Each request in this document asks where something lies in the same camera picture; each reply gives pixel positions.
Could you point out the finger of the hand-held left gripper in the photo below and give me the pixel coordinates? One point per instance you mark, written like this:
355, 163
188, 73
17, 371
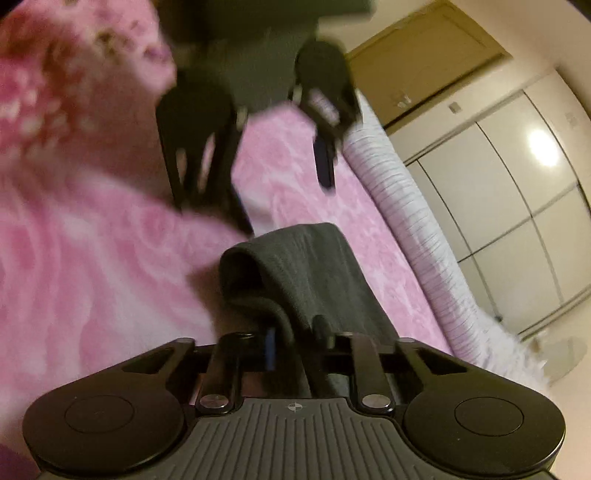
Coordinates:
196, 184
324, 161

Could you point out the wooden door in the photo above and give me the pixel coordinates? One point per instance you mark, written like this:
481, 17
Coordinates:
438, 60

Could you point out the white wardrobe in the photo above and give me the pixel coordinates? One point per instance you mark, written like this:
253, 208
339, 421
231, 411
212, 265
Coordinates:
531, 207

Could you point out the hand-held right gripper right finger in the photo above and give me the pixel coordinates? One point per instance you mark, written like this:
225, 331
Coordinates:
323, 337

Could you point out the wall switch beside door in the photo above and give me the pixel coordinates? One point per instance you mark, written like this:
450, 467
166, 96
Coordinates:
455, 107

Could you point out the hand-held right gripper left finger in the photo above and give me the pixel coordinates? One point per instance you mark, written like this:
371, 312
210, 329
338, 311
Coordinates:
271, 350

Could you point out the round mirror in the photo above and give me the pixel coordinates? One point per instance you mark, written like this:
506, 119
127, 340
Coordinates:
565, 360

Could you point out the pink floral blanket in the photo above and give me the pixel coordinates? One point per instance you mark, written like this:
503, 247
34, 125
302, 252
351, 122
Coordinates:
92, 277

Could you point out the grey jeans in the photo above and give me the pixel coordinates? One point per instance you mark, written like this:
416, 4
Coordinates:
304, 277

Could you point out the striped white duvet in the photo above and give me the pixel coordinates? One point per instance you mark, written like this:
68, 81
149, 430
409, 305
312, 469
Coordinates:
415, 230

